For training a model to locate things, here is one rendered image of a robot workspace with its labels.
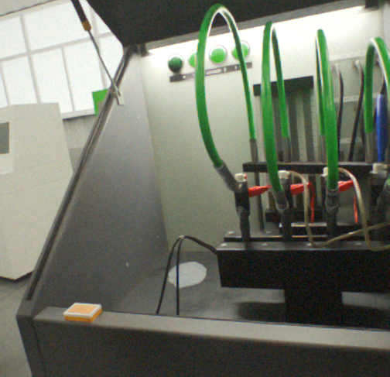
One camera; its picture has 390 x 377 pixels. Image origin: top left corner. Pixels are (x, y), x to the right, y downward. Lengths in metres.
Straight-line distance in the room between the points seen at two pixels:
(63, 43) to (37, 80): 0.74
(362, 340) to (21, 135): 3.18
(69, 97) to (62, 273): 4.97
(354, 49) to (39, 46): 5.32
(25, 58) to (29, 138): 2.80
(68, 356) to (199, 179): 0.57
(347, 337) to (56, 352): 0.44
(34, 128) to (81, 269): 2.81
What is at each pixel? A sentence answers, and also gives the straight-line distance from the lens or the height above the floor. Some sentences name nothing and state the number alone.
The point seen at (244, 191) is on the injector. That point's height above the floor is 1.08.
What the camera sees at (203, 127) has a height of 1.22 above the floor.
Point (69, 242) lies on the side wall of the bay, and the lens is 0.69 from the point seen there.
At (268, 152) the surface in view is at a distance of 0.47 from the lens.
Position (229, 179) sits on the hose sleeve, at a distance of 0.56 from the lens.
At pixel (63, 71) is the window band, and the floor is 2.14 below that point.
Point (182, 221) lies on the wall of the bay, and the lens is 1.03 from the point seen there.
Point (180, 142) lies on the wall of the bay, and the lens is 0.97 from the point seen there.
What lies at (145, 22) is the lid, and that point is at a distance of 0.99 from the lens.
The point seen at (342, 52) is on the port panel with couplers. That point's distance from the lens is 0.91.
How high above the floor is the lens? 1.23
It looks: 11 degrees down
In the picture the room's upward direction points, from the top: 8 degrees counter-clockwise
